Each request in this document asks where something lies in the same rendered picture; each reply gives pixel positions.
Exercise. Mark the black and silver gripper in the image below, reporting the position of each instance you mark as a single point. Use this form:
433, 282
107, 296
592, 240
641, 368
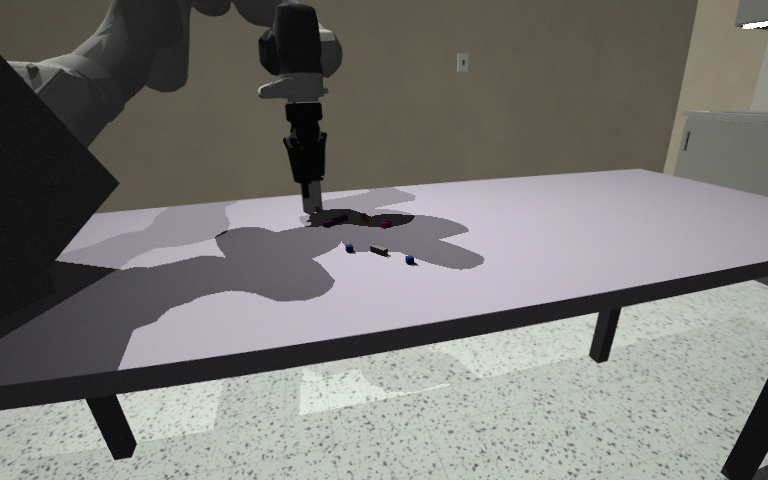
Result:
304, 119

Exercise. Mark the purple rod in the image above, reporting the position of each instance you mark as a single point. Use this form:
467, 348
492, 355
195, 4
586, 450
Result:
335, 221

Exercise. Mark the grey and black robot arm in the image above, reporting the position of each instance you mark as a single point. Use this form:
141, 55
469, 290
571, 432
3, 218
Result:
142, 42

